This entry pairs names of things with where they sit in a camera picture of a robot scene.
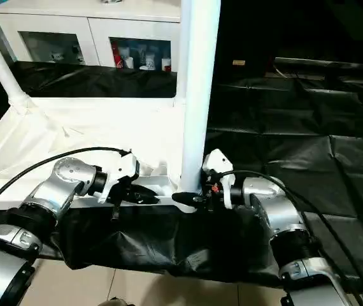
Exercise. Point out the white plastic table top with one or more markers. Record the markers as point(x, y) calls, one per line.
point(86, 134)

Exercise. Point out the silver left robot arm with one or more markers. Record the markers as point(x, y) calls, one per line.
point(48, 197)

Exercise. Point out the black table mat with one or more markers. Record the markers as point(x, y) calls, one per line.
point(309, 146)

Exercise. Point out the small orange label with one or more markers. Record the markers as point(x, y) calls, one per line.
point(239, 62)

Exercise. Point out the long black bar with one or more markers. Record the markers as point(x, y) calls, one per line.
point(328, 64)

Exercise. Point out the white glass-door cabinet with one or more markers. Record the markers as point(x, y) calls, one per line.
point(86, 25)

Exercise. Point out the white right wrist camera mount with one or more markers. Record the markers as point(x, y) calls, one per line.
point(223, 169)

